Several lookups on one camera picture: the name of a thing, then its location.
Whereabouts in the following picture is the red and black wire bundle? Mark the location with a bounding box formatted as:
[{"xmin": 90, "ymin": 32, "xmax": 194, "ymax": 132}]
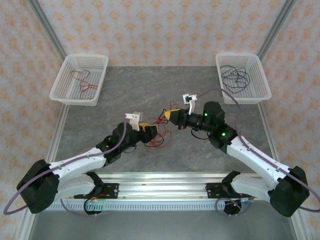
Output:
[
  {"xmin": 153, "ymin": 100, "xmax": 176, "ymax": 126},
  {"xmin": 146, "ymin": 124, "xmax": 173, "ymax": 153}
]

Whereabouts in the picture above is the slotted grey cable duct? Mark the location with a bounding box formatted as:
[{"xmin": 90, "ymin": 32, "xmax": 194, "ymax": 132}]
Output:
[{"xmin": 37, "ymin": 201, "xmax": 218, "ymax": 213}]

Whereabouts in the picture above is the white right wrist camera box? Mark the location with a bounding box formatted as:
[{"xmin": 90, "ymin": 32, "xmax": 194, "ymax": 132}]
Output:
[{"xmin": 182, "ymin": 93, "xmax": 198, "ymax": 115}]

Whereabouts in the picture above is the black left arm wrist cable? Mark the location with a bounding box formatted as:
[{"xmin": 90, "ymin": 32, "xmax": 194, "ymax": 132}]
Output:
[{"xmin": 123, "ymin": 143, "xmax": 138, "ymax": 154}]

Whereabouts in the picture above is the black arm base electronics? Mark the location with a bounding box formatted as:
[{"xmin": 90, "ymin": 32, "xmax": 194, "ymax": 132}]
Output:
[
  {"xmin": 223, "ymin": 198, "xmax": 243, "ymax": 216},
  {"xmin": 83, "ymin": 197, "xmax": 104, "ymax": 217}
]

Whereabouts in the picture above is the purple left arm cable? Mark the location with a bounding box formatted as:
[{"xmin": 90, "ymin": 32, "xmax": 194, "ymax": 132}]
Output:
[{"xmin": 4, "ymin": 122, "xmax": 127, "ymax": 218}]

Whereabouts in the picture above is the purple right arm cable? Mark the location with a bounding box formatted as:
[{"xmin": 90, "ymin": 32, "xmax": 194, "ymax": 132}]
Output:
[{"xmin": 196, "ymin": 88, "xmax": 320, "ymax": 217}]

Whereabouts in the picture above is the thin red cable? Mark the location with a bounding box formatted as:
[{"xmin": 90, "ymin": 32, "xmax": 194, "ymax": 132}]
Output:
[{"xmin": 70, "ymin": 69, "xmax": 99, "ymax": 100}]

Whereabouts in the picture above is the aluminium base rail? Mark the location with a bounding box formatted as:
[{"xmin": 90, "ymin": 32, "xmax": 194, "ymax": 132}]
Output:
[{"xmin": 24, "ymin": 171, "xmax": 298, "ymax": 202}]

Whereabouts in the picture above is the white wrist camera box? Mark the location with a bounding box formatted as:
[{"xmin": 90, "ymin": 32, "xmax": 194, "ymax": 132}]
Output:
[
  {"xmin": 124, "ymin": 111, "xmax": 144, "ymax": 132},
  {"xmin": 182, "ymin": 93, "xmax": 198, "ymax": 115}
]

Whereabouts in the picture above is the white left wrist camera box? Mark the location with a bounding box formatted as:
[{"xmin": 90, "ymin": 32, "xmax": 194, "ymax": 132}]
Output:
[{"xmin": 124, "ymin": 111, "xmax": 144, "ymax": 132}]

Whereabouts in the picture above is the black arm wrist cable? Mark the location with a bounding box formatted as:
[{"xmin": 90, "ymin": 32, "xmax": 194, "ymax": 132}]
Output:
[
  {"xmin": 191, "ymin": 126, "xmax": 211, "ymax": 140},
  {"xmin": 123, "ymin": 143, "xmax": 138, "ymax": 154}
]

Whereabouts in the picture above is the black right arm wrist cable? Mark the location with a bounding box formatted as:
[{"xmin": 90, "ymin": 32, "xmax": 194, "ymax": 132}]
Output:
[{"xmin": 191, "ymin": 126, "xmax": 211, "ymax": 140}]

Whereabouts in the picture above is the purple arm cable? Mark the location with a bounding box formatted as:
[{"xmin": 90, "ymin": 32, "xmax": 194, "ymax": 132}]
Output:
[
  {"xmin": 4, "ymin": 122, "xmax": 127, "ymax": 218},
  {"xmin": 196, "ymin": 88, "xmax": 320, "ymax": 217}
]

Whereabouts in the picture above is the aluminium frame profile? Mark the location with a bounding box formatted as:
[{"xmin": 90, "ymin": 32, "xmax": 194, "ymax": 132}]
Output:
[
  {"xmin": 26, "ymin": 0, "xmax": 68, "ymax": 63},
  {"xmin": 256, "ymin": 0, "xmax": 298, "ymax": 60},
  {"xmin": 13, "ymin": 201, "xmax": 38, "ymax": 240},
  {"xmin": 289, "ymin": 214, "xmax": 315, "ymax": 240}
]

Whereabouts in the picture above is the white perforated plastic basket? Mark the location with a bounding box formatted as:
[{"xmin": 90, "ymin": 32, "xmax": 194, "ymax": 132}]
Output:
[
  {"xmin": 49, "ymin": 53, "xmax": 109, "ymax": 107},
  {"xmin": 215, "ymin": 52, "xmax": 273, "ymax": 105}
]

